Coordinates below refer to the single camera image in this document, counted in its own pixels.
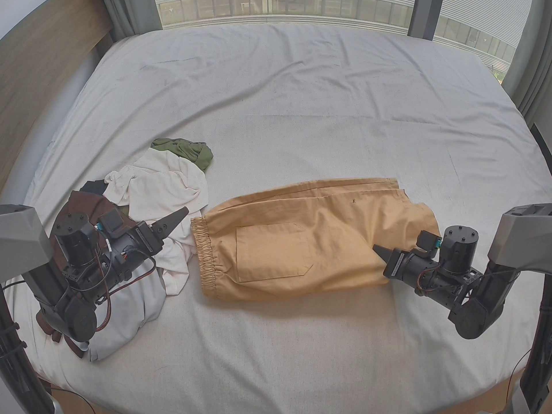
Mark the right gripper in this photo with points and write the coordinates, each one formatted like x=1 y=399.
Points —
x=405 y=268

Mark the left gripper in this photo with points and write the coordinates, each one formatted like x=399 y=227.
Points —
x=133 y=244

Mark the tan shorts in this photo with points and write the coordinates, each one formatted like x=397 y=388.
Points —
x=302 y=239

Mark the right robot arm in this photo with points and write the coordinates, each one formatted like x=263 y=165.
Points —
x=478 y=313

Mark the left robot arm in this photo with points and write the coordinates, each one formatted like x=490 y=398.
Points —
x=21 y=239

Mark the bed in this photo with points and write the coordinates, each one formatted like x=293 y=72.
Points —
x=302 y=80

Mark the white garment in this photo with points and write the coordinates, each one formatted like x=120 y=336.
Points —
x=159 y=188

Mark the brown garment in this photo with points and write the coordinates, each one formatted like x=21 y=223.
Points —
x=86 y=203

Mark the black garment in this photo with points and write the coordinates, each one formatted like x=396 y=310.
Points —
x=92 y=186

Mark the pale grey garment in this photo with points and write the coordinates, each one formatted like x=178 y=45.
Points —
x=129 y=317

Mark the green garment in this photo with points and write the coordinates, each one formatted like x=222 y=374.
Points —
x=189 y=151

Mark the grey-green curtain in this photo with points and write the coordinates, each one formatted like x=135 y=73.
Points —
x=125 y=2
x=534 y=58

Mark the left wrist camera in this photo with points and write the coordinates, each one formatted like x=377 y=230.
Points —
x=111 y=221

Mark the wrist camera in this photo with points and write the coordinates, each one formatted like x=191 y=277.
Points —
x=111 y=221
x=427 y=240

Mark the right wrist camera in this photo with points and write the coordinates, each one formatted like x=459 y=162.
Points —
x=427 y=240

